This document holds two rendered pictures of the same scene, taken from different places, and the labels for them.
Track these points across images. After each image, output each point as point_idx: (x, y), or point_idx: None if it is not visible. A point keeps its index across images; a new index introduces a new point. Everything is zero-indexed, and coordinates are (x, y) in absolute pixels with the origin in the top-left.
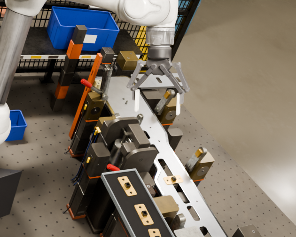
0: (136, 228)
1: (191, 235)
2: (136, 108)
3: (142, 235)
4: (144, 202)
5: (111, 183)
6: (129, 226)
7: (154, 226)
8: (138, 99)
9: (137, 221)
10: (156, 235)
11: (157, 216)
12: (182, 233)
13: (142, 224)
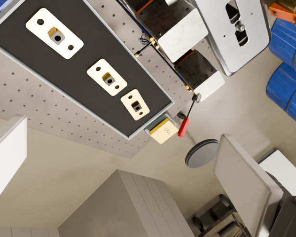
0: (102, 106)
1: (186, 33)
2: (22, 160)
3: (113, 110)
4: (104, 51)
5: (19, 48)
6: (90, 114)
7: (128, 86)
8: (4, 159)
9: (100, 95)
10: (134, 100)
11: (131, 65)
12: (171, 37)
13: (109, 93)
